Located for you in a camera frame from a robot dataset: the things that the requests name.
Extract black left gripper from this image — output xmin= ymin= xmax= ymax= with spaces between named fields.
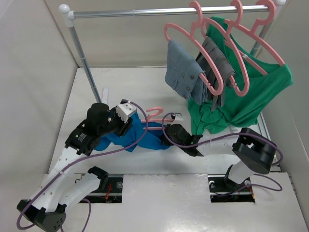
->
xmin=98 ymin=106 xmax=132 ymax=137

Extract blue t shirt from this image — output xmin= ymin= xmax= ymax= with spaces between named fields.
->
xmin=93 ymin=113 xmax=172 ymax=153

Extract pink plastic hanger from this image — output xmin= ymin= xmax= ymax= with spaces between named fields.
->
xmin=146 ymin=107 xmax=164 ymax=131

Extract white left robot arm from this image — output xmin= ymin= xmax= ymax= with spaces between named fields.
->
xmin=16 ymin=100 xmax=137 ymax=232

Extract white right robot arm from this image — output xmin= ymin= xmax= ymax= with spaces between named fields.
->
xmin=161 ymin=124 xmax=277 ymax=190

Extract green t shirt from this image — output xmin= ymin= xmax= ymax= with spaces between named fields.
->
xmin=187 ymin=15 xmax=294 ymax=135

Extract pink hanger with trousers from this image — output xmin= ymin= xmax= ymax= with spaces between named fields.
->
xmin=202 ymin=0 xmax=250 ymax=97

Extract pink hanger with jeans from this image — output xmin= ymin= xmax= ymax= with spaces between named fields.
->
xmin=163 ymin=0 xmax=224 ymax=95

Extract pink hanger with green shirt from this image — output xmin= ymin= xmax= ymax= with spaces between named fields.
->
xmin=225 ymin=0 xmax=286 ymax=66

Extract blue denim jeans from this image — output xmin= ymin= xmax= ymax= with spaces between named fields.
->
xmin=165 ymin=39 xmax=207 ymax=105

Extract grey trousers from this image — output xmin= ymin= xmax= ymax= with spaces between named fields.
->
xmin=196 ymin=37 xmax=236 ymax=112

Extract metal clothes rack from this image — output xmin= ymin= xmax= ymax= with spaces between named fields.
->
xmin=58 ymin=0 xmax=287 ymax=103

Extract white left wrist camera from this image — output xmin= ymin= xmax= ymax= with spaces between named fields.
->
xmin=115 ymin=103 xmax=137 ymax=123

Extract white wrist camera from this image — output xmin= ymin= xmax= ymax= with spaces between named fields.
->
xmin=170 ymin=113 xmax=184 ymax=122
xmin=115 ymin=103 xmax=137 ymax=123

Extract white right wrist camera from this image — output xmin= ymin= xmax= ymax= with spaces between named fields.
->
xmin=170 ymin=113 xmax=184 ymax=122

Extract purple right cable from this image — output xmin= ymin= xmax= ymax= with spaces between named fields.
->
xmin=161 ymin=114 xmax=284 ymax=193

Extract purple cable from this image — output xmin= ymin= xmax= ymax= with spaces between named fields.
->
xmin=161 ymin=114 xmax=284 ymax=193
xmin=15 ymin=99 xmax=148 ymax=232

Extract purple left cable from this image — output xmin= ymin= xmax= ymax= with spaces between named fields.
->
xmin=15 ymin=99 xmax=148 ymax=232

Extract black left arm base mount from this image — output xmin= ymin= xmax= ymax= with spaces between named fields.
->
xmin=85 ymin=166 xmax=123 ymax=203

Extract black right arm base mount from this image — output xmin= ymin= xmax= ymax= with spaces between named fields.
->
xmin=208 ymin=165 xmax=255 ymax=203

